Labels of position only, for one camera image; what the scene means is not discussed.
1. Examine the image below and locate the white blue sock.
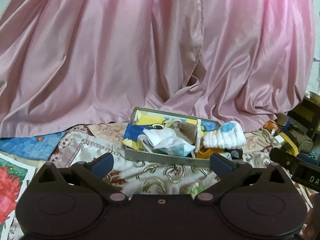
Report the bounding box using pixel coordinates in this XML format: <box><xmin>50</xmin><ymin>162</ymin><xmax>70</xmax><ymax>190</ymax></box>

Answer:
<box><xmin>203</xmin><ymin>121</ymin><xmax>247</xmax><ymax>150</ymax></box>

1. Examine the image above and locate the white cloth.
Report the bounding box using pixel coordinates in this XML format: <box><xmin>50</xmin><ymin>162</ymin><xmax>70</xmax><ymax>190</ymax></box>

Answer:
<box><xmin>137</xmin><ymin>128</ymin><xmax>178</xmax><ymax>153</ymax></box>

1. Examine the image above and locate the black crumpled sock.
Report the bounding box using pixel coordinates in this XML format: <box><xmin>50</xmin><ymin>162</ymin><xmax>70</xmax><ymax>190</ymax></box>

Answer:
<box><xmin>225</xmin><ymin>148</ymin><xmax>243</xmax><ymax>160</ymax></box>

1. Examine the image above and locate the yellow cloth item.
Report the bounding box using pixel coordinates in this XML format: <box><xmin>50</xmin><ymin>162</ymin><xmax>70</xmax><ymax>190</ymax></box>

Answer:
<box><xmin>278</xmin><ymin>132</ymin><xmax>299</xmax><ymax>157</ymax></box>

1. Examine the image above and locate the quilted brown bag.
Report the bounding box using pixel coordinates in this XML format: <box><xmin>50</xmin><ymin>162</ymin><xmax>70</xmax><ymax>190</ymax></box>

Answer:
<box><xmin>291</xmin><ymin>132</ymin><xmax>313</xmax><ymax>153</ymax></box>

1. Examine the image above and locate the white charger adapter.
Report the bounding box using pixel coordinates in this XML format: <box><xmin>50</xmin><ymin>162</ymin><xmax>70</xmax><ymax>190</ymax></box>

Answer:
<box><xmin>272</xmin><ymin>135</ymin><xmax>285</xmax><ymax>148</ymax></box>

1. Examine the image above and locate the dark wooden shelf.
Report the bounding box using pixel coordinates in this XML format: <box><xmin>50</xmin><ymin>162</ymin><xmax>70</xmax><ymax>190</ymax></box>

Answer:
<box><xmin>288</xmin><ymin>97</ymin><xmax>320</xmax><ymax>140</ymax></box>

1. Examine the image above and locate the grey beige cloth piece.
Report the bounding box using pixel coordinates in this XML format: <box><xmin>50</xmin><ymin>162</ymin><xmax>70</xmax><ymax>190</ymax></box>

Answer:
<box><xmin>170</xmin><ymin>121</ymin><xmax>197</xmax><ymax>145</ymax></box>

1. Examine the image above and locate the white patterned fabric pouch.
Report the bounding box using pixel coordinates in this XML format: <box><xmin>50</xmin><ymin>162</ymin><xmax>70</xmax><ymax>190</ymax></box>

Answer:
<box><xmin>194</xmin><ymin>119</ymin><xmax>202</xmax><ymax>153</ymax></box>

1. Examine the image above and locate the orange plush toy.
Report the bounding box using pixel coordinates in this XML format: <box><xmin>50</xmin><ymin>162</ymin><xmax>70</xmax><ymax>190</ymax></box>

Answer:
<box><xmin>263</xmin><ymin>120</ymin><xmax>279</xmax><ymax>132</ymax></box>

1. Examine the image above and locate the blue surgical face mask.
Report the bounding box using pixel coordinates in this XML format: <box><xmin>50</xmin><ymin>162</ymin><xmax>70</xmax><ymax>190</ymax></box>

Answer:
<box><xmin>153</xmin><ymin>138</ymin><xmax>195</xmax><ymax>157</ymax></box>

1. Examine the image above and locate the blue painted paper sheet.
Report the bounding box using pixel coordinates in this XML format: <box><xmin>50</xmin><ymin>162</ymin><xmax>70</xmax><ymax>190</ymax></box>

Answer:
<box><xmin>1</xmin><ymin>131</ymin><xmax>67</xmax><ymax>160</ymax></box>

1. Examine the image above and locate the grey cardboard tray box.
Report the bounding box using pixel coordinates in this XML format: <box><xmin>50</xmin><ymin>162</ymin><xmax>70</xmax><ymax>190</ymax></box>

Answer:
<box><xmin>122</xmin><ymin>107</ymin><xmax>220</xmax><ymax>168</ymax></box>

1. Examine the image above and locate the pink satin curtain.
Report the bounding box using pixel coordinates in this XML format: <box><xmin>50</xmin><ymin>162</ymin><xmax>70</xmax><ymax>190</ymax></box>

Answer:
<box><xmin>1</xmin><ymin>0</ymin><xmax>315</xmax><ymax>138</ymax></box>

